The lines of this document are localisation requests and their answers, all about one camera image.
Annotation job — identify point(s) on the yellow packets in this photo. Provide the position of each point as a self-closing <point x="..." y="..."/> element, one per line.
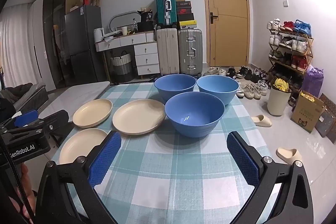
<point x="307" y="96"/>

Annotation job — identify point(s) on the oval mirror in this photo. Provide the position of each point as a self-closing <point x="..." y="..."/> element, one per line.
<point x="123" y="19"/>

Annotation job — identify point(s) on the white wall switch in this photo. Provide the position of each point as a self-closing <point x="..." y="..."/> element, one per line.
<point x="285" y="3"/>

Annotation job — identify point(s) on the wooden shoe rack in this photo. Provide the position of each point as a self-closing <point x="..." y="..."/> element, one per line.
<point x="309" y="43"/>

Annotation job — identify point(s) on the beige slipper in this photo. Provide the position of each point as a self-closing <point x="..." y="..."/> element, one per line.
<point x="288" y="155"/>
<point x="262" y="120"/>

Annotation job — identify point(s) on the grey padded sofa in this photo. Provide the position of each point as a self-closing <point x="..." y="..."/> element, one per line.
<point x="29" y="95"/>

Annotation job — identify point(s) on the silver suitcase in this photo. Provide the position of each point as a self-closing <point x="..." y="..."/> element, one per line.
<point x="189" y="56"/>

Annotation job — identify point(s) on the yellow plastic bag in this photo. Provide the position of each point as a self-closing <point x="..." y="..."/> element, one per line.
<point x="280" y="85"/>

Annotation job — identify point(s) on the cream plate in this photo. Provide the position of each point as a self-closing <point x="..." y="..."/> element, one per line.
<point x="137" y="116"/>
<point x="92" y="113"/>
<point x="78" y="146"/>

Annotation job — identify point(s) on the white kettle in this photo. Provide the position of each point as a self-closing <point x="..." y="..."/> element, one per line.
<point x="98" y="35"/>

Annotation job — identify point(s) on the woven laundry basket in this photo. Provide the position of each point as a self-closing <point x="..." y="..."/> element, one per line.
<point x="122" y="66"/>

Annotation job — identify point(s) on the grey marble-top side table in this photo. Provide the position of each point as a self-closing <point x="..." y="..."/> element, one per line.
<point x="73" y="94"/>

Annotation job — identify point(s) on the white dressing table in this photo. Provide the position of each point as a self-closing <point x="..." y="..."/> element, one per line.
<point x="145" y="58"/>

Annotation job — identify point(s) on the light blue bowl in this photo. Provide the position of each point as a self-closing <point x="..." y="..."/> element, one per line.
<point x="218" y="87"/>

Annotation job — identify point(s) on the person's left hand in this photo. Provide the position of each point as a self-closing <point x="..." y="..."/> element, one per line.
<point x="26" y="187"/>

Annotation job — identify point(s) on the plain black shoebox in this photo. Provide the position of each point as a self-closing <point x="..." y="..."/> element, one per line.
<point x="186" y="17"/>

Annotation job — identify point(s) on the white crumpled cloth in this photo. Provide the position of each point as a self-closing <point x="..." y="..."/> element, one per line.
<point x="113" y="35"/>

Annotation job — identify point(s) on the black shoebox red logo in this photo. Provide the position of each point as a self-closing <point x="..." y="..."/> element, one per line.
<point x="184" y="11"/>

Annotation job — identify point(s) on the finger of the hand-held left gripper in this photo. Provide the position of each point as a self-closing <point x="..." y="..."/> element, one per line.
<point x="26" y="117"/>
<point x="56" y="119"/>

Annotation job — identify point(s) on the dark wardrobe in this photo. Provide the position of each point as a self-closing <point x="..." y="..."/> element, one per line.
<point x="55" y="29"/>

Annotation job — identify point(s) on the beige suitcase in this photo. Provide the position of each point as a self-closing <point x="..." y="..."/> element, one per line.
<point x="168" y="53"/>

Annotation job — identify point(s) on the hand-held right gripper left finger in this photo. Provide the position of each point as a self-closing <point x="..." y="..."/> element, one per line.
<point x="105" y="158"/>

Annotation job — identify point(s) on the grey refrigerator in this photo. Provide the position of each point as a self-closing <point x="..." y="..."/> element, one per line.
<point x="84" y="40"/>

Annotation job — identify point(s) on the shoe rack with shoes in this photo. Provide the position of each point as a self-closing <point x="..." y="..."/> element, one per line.
<point x="299" y="61"/>

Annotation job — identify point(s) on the wooden door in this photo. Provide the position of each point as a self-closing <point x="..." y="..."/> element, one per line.
<point x="228" y="37"/>

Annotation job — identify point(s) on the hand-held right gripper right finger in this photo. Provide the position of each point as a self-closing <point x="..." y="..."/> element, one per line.
<point x="242" y="158"/>

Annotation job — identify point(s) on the teal checked tablecloth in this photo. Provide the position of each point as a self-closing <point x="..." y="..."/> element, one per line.
<point x="157" y="161"/>

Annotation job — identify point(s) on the black gift bag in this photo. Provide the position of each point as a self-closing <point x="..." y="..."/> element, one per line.
<point x="145" y="22"/>

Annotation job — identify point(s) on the teal suitcase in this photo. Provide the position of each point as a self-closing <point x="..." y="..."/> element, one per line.
<point x="161" y="8"/>

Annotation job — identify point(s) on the purple bag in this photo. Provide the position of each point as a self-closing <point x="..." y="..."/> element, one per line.
<point x="312" y="82"/>

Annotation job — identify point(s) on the cream trash bin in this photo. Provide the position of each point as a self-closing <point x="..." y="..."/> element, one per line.
<point x="278" y="103"/>

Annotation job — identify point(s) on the black shoebox red stripe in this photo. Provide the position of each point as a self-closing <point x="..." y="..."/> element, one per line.
<point x="183" y="4"/>

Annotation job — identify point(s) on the white cabinet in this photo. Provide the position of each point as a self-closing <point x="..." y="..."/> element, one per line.
<point x="36" y="37"/>

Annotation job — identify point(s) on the group of assorted shoes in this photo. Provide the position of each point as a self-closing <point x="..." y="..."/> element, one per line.
<point x="252" y="90"/>

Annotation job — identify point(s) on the white cup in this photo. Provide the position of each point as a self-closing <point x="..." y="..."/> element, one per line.
<point x="124" y="31"/>

